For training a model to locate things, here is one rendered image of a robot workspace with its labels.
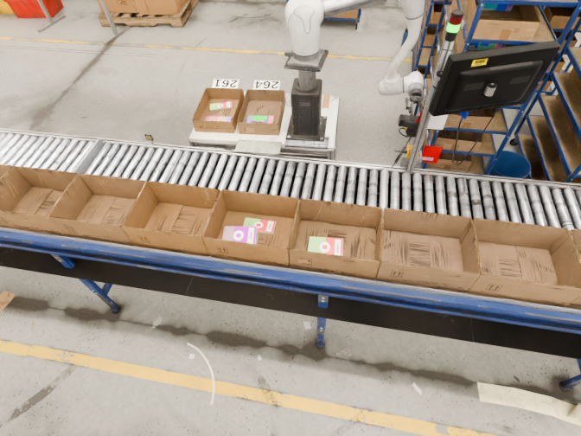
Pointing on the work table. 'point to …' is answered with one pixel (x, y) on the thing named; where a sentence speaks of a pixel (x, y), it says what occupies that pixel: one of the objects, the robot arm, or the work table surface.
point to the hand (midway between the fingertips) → (416, 112)
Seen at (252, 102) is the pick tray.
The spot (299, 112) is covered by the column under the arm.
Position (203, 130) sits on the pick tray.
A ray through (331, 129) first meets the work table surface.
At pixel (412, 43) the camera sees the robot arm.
